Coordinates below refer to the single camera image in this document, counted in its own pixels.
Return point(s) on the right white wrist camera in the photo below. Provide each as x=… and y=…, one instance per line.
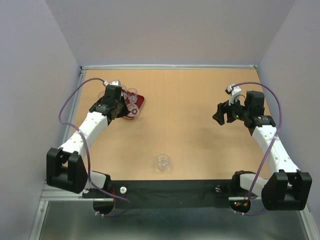
x=234, y=92

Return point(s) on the red rectangular tray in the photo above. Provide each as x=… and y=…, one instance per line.
x=139, y=103

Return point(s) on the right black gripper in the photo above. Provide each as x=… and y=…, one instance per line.
x=223, y=108

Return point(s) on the aluminium rail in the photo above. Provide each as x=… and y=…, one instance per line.
x=167, y=66
x=50, y=193
x=67, y=112

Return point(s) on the clear glass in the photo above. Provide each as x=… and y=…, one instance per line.
x=133, y=110
x=132, y=95
x=101, y=94
x=163, y=162

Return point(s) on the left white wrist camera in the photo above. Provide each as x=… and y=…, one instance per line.
x=113, y=83

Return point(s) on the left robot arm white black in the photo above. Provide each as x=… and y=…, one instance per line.
x=65, y=168

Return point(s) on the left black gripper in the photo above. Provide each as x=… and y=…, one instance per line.
x=125, y=111

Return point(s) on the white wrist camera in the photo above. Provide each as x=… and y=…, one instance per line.
x=234, y=92
x=113, y=83

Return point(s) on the aluminium back rail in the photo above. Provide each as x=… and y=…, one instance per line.
x=167, y=66

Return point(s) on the aluminium front rail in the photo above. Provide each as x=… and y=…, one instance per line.
x=50, y=193

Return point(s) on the aluminium left rail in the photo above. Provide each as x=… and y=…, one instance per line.
x=67, y=112

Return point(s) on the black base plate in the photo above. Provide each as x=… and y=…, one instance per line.
x=174, y=194

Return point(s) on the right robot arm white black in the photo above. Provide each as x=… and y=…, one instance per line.
x=288, y=187

